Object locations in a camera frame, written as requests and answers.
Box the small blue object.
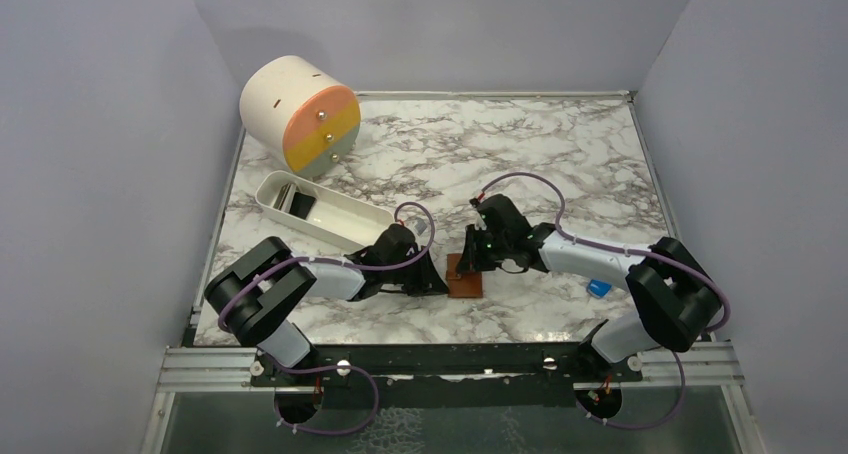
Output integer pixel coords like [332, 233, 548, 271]
[586, 279, 613, 299]

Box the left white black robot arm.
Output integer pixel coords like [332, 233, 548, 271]
[203, 224, 449, 385]

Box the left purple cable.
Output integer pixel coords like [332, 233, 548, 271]
[217, 201, 437, 437]

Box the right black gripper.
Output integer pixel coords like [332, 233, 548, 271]
[457, 223, 511, 273]

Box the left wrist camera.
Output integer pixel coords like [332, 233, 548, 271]
[413, 219, 428, 235]

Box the round cream drawer cabinet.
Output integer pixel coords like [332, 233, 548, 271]
[239, 55, 362, 179]

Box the white rectangular plastic tray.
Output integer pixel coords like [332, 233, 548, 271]
[254, 171, 395, 252]

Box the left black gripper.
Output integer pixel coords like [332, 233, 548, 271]
[383, 246, 449, 297]

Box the stack of cards in tray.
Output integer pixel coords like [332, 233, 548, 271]
[272, 183, 316, 219]

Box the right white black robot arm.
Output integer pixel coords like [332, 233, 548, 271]
[456, 194, 724, 381]

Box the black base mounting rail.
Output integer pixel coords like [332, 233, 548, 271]
[250, 341, 643, 411]

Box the brown leather card holder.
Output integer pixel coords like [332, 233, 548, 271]
[445, 253, 484, 299]

